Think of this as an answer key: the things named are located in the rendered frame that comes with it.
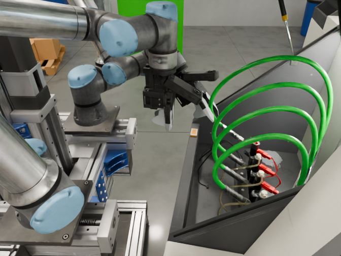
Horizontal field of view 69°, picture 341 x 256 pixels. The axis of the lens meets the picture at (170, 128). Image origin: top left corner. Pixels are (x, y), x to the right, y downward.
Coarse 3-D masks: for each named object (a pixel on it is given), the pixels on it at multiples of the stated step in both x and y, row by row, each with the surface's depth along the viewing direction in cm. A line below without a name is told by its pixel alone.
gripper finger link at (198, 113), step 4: (204, 100) 83; (204, 104) 81; (196, 108) 84; (200, 108) 83; (208, 108) 82; (196, 112) 84; (200, 112) 83; (204, 112) 82; (208, 112) 81; (196, 116) 84; (200, 116) 83; (208, 116) 82; (212, 116) 82; (212, 120) 83
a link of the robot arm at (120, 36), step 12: (108, 24) 50; (120, 24) 51; (132, 24) 52; (144, 24) 54; (108, 36) 52; (120, 36) 50; (132, 36) 52; (144, 36) 54; (156, 36) 56; (108, 48) 53; (120, 48) 51; (132, 48) 53; (144, 48) 57
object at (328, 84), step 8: (272, 56) 72; (280, 56) 71; (288, 56) 71; (296, 56) 70; (248, 64) 74; (256, 64) 73; (312, 64) 70; (232, 72) 77; (240, 72) 76; (320, 72) 71; (224, 80) 78; (328, 80) 72; (216, 88) 81; (328, 88) 74; (328, 96) 75; (328, 104) 76; (328, 112) 78; (328, 120) 79
